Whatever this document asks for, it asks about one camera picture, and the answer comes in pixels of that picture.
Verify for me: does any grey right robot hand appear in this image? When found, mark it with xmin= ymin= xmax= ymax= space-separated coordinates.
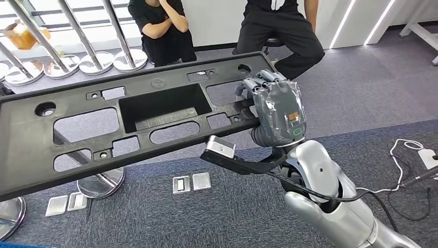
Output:
xmin=235 ymin=69 xmax=307 ymax=148

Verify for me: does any black plastic plate bracket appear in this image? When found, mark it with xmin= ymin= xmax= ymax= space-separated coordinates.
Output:
xmin=0 ymin=51 xmax=278 ymax=203

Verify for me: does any seated person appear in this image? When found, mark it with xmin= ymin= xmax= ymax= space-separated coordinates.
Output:
xmin=232 ymin=0 xmax=326 ymax=82

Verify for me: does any metal floor outlet box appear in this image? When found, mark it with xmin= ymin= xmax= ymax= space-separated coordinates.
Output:
xmin=45 ymin=195 xmax=69 ymax=218
xmin=67 ymin=191 xmax=89 ymax=212
xmin=172 ymin=175 xmax=192 ymax=195
xmin=191 ymin=172 xmax=212 ymax=192

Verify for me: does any crouching person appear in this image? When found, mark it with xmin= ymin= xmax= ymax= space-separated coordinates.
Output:
xmin=127 ymin=0 xmax=198 ymax=68

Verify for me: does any black rod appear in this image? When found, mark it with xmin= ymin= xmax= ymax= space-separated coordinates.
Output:
xmin=400 ymin=166 xmax=438 ymax=188

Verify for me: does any white table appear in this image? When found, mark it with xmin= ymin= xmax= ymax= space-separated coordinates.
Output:
xmin=398 ymin=0 xmax=438 ymax=66

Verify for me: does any white power strip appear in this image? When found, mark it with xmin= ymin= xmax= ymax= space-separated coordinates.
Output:
xmin=417 ymin=148 xmax=438 ymax=171

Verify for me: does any tan cardboard box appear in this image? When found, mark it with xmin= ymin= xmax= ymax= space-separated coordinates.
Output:
xmin=3 ymin=20 xmax=52 ymax=51

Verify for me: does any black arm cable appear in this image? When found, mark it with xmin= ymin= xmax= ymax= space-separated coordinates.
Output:
xmin=265 ymin=170 xmax=399 ymax=234

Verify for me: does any white power cable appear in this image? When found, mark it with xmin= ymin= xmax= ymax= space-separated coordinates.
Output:
xmin=355 ymin=138 xmax=426 ymax=194

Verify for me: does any black floor cable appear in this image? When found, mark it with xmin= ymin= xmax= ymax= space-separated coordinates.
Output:
xmin=387 ymin=154 xmax=432 ymax=222

